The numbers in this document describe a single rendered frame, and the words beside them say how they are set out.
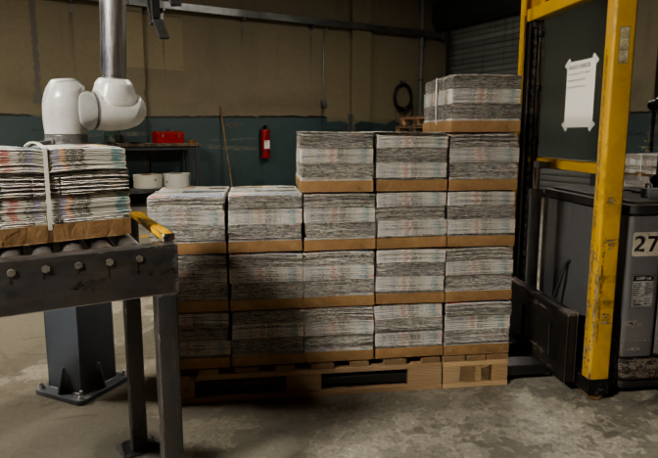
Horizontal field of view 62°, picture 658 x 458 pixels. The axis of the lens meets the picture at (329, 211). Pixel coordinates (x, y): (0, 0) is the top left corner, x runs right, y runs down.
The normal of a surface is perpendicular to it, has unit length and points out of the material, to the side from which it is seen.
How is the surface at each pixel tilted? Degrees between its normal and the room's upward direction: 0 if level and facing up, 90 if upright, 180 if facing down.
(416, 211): 90
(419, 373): 90
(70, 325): 90
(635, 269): 90
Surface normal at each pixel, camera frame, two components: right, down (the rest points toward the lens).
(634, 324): 0.13, 0.14
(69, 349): -0.40, 0.13
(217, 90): 0.49, 0.13
